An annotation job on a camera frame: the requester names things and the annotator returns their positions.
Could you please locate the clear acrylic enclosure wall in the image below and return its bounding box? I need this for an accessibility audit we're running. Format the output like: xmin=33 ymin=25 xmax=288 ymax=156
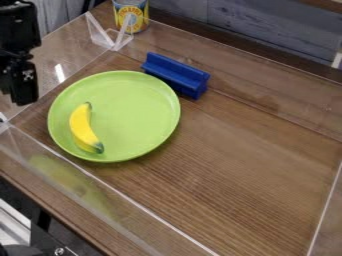
xmin=0 ymin=9 xmax=342 ymax=256

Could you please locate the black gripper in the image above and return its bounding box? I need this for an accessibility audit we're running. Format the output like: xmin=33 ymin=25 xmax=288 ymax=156
xmin=0 ymin=0 xmax=42 ymax=106

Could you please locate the clear acrylic corner bracket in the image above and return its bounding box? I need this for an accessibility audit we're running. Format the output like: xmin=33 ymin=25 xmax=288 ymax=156
xmin=86 ymin=12 xmax=134 ymax=52

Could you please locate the yellow labelled tin can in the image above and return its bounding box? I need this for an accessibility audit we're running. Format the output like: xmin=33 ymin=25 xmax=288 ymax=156
xmin=113 ymin=0 xmax=150 ymax=34

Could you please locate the blue plastic block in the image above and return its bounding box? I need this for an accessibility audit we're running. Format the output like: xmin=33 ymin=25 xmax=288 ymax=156
xmin=142 ymin=52 xmax=212 ymax=100

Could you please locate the green round plate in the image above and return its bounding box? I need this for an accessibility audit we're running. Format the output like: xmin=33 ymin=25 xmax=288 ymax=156
xmin=47 ymin=70 xmax=182 ymax=163

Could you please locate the yellow toy banana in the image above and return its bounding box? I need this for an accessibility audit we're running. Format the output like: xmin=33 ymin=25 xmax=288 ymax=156
xmin=69 ymin=102 xmax=105 ymax=154

